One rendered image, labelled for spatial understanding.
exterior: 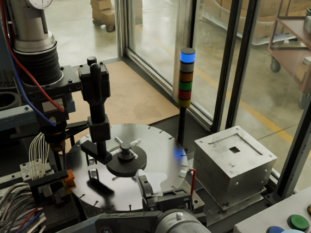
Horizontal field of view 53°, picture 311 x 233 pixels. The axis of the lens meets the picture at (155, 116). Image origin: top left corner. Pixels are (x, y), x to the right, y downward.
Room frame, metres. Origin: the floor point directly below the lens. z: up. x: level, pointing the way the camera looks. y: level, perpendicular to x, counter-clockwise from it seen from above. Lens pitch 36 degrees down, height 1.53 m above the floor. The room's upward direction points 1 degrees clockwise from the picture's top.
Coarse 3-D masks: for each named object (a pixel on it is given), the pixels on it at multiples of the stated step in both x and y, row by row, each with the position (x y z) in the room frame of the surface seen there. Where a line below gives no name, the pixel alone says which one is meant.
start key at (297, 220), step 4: (292, 216) 0.47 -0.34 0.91; (296, 216) 0.47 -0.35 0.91; (300, 216) 0.47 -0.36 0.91; (292, 220) 0.46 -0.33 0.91; (296, 220) 0.46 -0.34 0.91; (300, 220) 0.46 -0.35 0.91; (304, 220) 0.46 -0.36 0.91; (292, 224) 0.45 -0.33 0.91; (296, 224) 0.45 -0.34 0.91; (300, 224) 0.45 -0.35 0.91; (304, 224) 0.45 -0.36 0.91; (308, 224) 0.45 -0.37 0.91; (296, 228) 0.44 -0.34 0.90; (300, 228) 0.44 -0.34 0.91; (304, 228) 0.44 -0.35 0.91
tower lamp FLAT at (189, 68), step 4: (180, 64) 0.85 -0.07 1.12; (184, 64) 0.84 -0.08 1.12; (188, 64) 0.84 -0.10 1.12; (192, 64) 0.85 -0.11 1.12; (180, 68) 0.85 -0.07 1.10; (184, 68) 0.84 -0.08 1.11; (188, 68) 0.84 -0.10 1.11; (192, 68) 0.85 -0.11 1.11; (184, 72) 0.84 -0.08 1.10; (188, 72) 0.84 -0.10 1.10
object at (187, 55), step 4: (184, 48) 0.88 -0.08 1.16; (188, 48) 0.88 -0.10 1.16; (180, 52) 0.86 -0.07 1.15; (184, 52) 0.85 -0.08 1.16; (188, 52) 0.85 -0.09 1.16; (192, 52) 0.85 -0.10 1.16; (180, 56) 0.86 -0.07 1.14; (184, 56) 0.84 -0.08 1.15; (188, 56) 0.84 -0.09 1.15; (192, 56) 0.84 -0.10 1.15; (180, 60) 0.85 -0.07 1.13; (184, 60) 0.84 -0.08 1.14; (188, 60) 0.84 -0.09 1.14; (192, 60) 0.84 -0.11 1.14
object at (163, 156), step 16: (112, 128) 0.75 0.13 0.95; (128, 128) 0.75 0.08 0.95; (144, 128) 0.75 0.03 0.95; (80, 144) 0.67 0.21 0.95; (112, 144) 0.67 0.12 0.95; (144, 144) 0.67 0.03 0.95; (160, 144) 0.68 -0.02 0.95; (176, 144) 0.68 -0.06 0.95; (80, 160) 0.60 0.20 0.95; (160, 160) 0.61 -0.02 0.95; (176, 160) 0.61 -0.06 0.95; (80, 176) 0.55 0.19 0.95; (96, 176) 0.55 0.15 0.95; (112, 176) 0.55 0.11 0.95; (128, 176) 0.55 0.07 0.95; (176, 176) 0.55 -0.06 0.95; (80, 192) 0.49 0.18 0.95; (96, 192) 0.49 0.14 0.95; (112, 192) 0.50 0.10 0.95; (128, 192) 0.50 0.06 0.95; (160, 192) 0.50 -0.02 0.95; (112, 208) 0.45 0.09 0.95; (128, 208) 0.45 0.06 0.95
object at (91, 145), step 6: (84, 144) 0.58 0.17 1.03; (90, 144) 0.58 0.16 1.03; (96, 144) 0.55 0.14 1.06; (102, 144) 0.54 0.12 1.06; (84, 150) 0.57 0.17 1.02; (90, 150) 0.56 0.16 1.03; (96, 150) 0.56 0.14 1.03; (102, 150) 0.54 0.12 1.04; (96, 156) 0.54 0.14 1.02; (102, 156) 0.54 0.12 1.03; (108, 156) 0.54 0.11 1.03; (96, 162) 0.57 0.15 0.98; (102, 162) 0.53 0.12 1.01
